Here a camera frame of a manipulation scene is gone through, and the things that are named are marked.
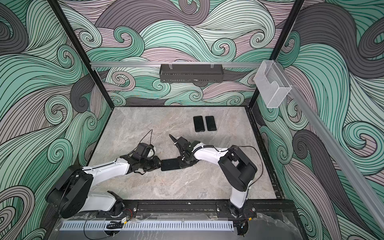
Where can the back aluminium rail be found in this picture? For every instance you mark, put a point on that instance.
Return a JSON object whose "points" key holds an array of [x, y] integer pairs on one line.
{"points": [[139, 64]]}

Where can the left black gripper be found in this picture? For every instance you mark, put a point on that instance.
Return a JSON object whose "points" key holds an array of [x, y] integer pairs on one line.
{"points": [[157, 164]]}

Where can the aluminium rail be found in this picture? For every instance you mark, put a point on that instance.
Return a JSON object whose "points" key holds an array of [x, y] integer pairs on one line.
{"points": [[365, 191], [139, 64]]}

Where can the white slotted cable duct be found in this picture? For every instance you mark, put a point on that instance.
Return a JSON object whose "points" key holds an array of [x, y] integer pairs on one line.
{"points": [[150, 226]]}

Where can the right aluminium rail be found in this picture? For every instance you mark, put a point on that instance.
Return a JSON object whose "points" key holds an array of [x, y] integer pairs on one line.
{"points": [[365, 191]]}

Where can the black phone case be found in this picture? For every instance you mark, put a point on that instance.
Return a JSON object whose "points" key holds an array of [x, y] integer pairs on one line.
{"points": [[199, 124]]}

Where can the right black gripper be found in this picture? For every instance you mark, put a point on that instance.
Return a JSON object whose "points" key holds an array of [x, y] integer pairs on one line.
{"points": [[182, 165]]}

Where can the black wall tray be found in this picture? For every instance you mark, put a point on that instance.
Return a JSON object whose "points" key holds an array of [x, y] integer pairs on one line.
{"points": [[191, 74]]}

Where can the clear acrylic wall holder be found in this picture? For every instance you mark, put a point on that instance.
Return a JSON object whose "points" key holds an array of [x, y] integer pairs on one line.
{"points": [[272, 83]]}

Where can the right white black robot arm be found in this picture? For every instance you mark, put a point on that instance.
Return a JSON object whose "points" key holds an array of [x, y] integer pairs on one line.
{"points": [[237, 167]]}

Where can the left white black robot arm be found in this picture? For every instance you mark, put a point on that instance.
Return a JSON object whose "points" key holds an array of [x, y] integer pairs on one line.
{"points": [[72, 194]]}

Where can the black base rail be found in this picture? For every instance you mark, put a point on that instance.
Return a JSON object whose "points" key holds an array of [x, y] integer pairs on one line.
{"points": [[218, 208]]}

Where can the black smartphone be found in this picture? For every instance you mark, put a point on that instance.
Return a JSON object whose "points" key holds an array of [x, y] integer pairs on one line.
{"points": [[211, 124], [170, 164]]}

